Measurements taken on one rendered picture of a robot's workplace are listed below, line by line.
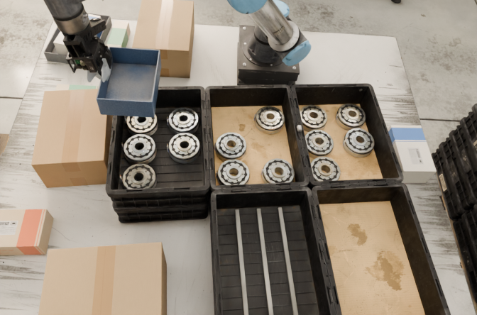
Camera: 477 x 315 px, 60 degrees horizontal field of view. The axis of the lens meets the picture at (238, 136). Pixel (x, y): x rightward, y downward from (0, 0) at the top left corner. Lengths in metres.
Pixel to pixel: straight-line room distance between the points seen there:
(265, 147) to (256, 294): 0.49
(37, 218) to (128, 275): 0.40
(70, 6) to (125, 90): 0.34
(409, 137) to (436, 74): 1.56
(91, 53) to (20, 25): 2.17
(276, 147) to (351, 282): 0.49
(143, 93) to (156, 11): 0.65
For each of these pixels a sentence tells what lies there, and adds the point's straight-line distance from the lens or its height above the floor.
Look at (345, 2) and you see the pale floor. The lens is 3.49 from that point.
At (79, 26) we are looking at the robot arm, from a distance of 1.07.
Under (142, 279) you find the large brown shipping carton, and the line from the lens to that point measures 1.18.
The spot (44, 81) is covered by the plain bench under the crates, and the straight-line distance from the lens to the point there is 1.87.
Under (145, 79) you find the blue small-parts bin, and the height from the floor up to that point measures 1.07.
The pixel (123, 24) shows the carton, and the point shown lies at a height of 0.76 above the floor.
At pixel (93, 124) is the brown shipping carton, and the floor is 0.86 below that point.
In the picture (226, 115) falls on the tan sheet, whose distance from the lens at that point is 1.50.
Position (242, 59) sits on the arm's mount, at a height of 0.80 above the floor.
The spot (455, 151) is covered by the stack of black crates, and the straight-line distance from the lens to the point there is 2.32.
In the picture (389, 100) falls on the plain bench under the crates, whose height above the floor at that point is 0.70.
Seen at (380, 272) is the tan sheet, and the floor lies 0.83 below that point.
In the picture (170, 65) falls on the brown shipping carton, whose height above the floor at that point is 0.77.
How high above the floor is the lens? 2.03
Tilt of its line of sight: 56 degrees down
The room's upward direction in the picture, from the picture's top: 8 degrees clockwise
